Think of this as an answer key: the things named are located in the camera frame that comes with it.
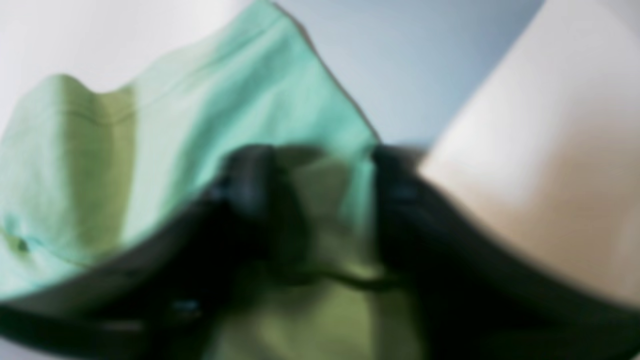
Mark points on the image-left right gripper right finger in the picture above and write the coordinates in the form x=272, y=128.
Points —
x=471, y=300

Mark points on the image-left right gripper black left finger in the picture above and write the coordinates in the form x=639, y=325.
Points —
x=244, y=232

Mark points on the light green T-shirt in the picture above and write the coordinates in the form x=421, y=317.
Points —
x=86, y=175

